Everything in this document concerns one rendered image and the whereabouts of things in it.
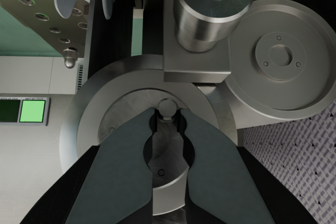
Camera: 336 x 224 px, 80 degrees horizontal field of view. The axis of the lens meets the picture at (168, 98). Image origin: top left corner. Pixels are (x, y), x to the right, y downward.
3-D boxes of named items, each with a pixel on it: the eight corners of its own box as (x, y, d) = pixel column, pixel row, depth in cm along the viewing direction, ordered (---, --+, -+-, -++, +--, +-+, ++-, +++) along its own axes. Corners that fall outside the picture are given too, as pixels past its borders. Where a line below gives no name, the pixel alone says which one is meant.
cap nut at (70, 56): (75, 49, 50) (73, 66, 50) (81, 55, 54) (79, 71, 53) (60, 48, 50) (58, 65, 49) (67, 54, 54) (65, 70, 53)
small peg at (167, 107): (152, 112, 12) (163, 93, 13) (153, 117, 15) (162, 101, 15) (172, 124, 12) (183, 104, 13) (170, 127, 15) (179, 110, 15)
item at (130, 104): (74, 144, 15) (142, 68, 16) (84, 143, 16) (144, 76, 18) (155, 215, 14) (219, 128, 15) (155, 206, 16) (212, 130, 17)
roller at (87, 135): (216, 68, 17) (226, 214, 15) (183, 111, 43) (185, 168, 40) (81, 68, 17) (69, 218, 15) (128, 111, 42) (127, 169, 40)
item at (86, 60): (102, -77, 22) (86, 87, 18) (132, 34, 45) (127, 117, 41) (97, -77, 22) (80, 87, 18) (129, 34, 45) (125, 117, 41)
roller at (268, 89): (334, -1, 20) (357, 120, 17) (238, 77, 45) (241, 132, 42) (214, -5, 20) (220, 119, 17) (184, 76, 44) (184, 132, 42)
